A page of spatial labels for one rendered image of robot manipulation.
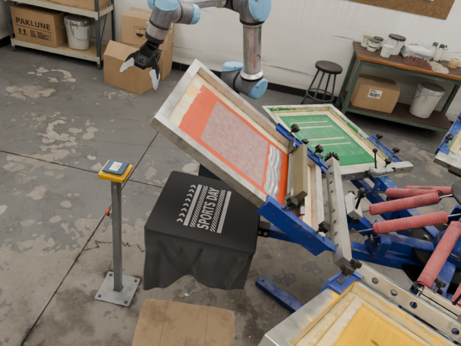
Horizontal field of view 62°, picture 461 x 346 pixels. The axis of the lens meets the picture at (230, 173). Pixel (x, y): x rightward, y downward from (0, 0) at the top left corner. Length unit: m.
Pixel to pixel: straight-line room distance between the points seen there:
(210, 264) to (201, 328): 0.82
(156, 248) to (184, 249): 0.13
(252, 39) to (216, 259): 1.00
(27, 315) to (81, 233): 0.69
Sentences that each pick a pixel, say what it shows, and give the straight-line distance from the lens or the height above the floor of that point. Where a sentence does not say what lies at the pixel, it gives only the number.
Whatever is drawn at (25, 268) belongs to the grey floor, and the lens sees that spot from 2.88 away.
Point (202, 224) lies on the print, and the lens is 1.73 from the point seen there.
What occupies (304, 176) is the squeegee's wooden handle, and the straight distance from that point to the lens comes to 1.56.
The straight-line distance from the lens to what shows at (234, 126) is 1.65.
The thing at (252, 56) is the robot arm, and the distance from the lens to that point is 1.90.
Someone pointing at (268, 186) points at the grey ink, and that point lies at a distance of 1.51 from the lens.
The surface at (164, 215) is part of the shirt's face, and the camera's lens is 1.75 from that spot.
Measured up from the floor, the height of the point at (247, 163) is 1.30.
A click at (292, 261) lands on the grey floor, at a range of 3.01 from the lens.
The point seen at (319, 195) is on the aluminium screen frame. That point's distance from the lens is 1.73.
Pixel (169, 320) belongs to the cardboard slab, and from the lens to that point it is 2.52.
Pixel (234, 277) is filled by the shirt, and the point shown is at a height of 0.75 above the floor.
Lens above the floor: 2.14
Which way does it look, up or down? 36 degrees down
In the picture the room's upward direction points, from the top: 11 degrees clockwise
